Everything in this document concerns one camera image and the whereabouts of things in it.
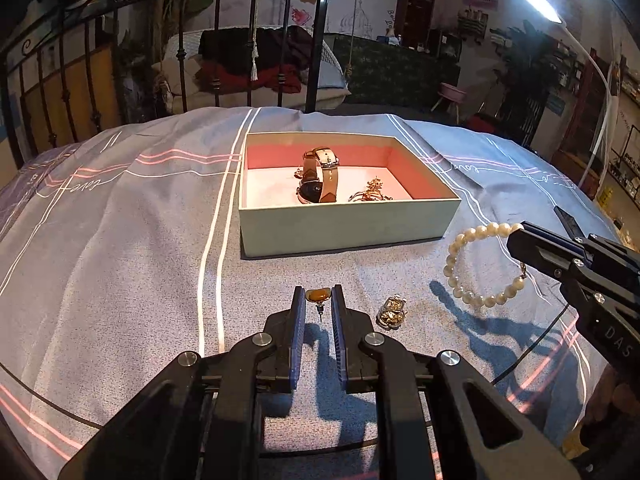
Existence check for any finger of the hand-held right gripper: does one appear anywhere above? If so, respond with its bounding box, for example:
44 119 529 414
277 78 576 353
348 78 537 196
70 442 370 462
554 206 621 252
506 222 587 282

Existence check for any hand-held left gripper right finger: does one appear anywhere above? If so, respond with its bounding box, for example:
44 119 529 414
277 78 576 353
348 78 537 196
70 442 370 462
330 284 581 480

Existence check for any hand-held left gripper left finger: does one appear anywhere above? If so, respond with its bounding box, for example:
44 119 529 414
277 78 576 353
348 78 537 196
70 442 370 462
57 285 307 480

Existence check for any amber stud earring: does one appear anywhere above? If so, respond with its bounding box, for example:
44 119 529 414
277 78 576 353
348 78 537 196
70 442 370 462
305 287 331 325

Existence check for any white pearl bracelet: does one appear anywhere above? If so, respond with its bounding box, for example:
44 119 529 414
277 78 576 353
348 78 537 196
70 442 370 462
445 222 531 311

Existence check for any pale green box pink inside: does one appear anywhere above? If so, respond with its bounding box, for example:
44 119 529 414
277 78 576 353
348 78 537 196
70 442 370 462
238 131 462 260

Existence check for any wristwatch with beige strap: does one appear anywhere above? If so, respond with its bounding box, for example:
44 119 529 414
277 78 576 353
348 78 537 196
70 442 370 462
295 146 341 204

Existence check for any person's right hand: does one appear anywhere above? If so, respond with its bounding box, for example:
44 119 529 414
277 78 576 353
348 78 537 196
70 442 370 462
584 367 640 442

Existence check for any pink stool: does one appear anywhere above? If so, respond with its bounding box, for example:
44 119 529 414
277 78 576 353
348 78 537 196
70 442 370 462
431 82 469 114

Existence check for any green patterned counter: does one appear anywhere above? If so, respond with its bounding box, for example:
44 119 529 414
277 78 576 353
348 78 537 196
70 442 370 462
332 34 462 111

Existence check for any red phone booth cabinet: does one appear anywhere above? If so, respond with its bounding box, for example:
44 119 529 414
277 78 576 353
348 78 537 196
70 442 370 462
400 0 442 49

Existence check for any pile of dark clothes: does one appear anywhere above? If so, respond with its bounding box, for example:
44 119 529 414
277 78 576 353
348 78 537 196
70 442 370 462
195 25 313 93

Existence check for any black cable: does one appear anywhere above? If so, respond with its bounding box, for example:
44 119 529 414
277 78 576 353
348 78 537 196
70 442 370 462
0 305 573 457

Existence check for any small wall rack with bottles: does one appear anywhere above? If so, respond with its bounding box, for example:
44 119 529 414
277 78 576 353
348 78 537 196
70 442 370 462
457 2 489 42

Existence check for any white rope with tassel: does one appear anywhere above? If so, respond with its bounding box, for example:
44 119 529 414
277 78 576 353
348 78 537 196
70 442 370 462
249 0 262 82

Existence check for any black iron bed frame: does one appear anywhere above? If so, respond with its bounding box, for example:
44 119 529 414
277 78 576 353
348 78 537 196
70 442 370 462
0 0 337 171

